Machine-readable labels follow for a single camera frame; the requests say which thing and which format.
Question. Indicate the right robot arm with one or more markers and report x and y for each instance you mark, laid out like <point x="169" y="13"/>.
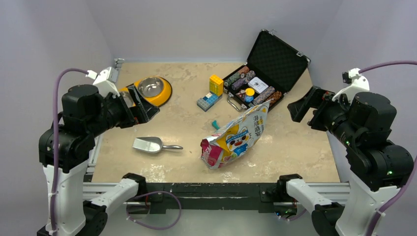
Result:
<point x="380" y="169"/>

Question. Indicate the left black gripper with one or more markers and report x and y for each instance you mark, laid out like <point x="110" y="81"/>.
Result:
<point x="141" y="112"/>

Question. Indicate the yellow double pet bowl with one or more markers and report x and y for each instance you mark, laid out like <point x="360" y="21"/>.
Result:
<point x="156" y="90"/>

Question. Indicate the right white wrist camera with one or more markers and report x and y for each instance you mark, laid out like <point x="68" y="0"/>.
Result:
<point x="356" y="83"/>

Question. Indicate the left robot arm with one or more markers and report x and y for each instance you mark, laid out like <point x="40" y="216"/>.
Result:
<point x="64" y="156"/>

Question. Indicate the silver metal scoop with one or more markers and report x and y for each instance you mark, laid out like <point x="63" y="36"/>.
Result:
<point x="152" y="145"/>

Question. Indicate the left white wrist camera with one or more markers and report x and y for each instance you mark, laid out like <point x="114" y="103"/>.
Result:
<point x="103" y="81"/>

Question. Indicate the colourful pet food bag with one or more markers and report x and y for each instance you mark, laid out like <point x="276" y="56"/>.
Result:
<point x="233" y="140"/>

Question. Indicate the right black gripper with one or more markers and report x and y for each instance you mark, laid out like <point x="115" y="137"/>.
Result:
<point x="315" y="96"/>

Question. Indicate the blue grey toy brick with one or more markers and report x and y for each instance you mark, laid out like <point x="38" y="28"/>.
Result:
<point x="206" y="102"/>

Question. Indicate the teal arch toy piece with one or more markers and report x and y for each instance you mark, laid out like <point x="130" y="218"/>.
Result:
<point x="215" y="125"/>

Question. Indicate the yellow toy brick block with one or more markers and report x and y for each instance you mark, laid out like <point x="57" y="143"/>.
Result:
<point x="216" y="85"/>

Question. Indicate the white playing card deck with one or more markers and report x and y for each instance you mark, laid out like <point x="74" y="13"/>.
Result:
<point x="258" y="85"/>

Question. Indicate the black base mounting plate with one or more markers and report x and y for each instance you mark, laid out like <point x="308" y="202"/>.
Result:
<point x="260" y="197"/>

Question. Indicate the black poker chip case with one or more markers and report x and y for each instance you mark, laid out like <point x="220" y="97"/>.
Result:
<point x="274" y="62"/>

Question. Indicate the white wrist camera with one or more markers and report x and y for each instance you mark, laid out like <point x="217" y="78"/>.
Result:
<point x="356" y="83"/>
<point x="103" y="81"/>

